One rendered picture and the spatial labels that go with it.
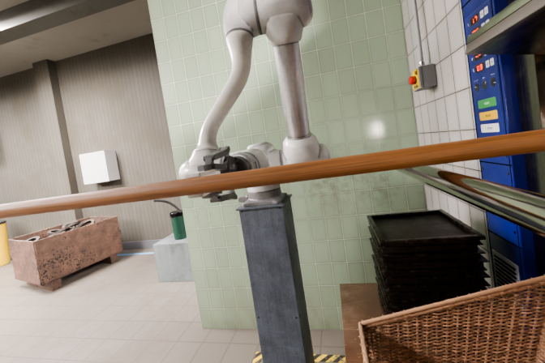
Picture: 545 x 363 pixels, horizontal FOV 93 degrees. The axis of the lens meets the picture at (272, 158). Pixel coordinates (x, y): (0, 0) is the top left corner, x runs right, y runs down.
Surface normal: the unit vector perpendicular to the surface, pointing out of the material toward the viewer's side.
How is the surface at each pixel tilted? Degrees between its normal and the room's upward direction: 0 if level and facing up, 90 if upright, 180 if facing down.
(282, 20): 117
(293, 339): 90
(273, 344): 90
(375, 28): 90
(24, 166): 90
